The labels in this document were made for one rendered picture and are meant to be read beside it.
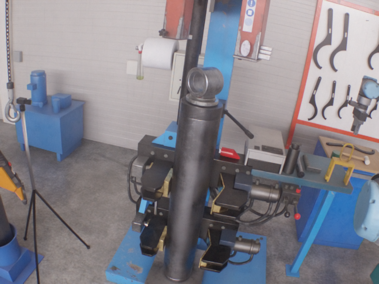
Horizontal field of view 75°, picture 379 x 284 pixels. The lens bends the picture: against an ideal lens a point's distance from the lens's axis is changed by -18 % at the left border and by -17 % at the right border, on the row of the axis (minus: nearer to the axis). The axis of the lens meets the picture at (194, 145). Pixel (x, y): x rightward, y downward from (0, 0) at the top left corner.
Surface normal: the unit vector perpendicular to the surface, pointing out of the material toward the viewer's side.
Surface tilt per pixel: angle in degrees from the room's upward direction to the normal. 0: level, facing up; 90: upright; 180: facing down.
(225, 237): 0
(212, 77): 59
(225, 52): 90
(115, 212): 0
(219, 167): 90
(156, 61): 116
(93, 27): 90
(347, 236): 90
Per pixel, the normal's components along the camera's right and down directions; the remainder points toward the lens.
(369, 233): -0.52, 0.63
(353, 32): -0.19, 0.41
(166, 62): -0.22, 0.76
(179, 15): -0.41, 0.36
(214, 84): 0.68, 0.27
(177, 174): -0.72, 0.22
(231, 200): 0.13, -0.89
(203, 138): 0.23, 0.46
